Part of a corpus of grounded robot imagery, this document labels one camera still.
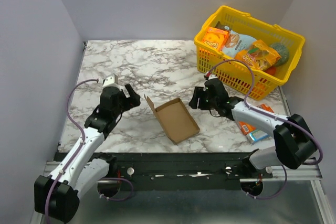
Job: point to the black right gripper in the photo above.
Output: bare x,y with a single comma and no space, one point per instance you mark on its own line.
203,97

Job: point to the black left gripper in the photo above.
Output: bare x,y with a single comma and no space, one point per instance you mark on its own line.
133,101

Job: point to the brown cardboard box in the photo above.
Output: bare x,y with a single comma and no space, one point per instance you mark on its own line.
175,120

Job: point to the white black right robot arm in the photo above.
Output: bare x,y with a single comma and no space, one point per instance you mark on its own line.
294,142

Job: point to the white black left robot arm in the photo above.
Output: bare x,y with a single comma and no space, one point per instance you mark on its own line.
58,195

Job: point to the orange snack box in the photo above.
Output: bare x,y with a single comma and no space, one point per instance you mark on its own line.
215,38

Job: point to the orange small box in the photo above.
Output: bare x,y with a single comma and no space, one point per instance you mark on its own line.
247,128

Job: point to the blue white small box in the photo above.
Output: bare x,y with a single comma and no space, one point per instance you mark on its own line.
256,136

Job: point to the light blue snack bag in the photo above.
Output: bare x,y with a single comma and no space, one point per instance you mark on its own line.
236,42

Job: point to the orange candy bag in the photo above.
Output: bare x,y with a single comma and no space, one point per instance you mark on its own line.
258,56

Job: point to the orange round item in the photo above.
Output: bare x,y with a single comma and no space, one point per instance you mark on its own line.
271,71

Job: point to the yellow plastic basket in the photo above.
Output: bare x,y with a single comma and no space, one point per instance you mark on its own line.
236,74

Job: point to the green steel scouring pad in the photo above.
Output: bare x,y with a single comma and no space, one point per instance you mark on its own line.
283,52

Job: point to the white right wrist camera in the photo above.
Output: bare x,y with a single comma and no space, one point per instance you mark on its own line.
208,76

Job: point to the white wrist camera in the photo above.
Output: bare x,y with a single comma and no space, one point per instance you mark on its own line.
110,81
208,76

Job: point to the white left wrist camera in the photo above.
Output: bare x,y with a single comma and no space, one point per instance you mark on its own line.
110,81

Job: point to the aluminium rail frame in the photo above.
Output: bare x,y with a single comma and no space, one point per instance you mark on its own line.
309,172

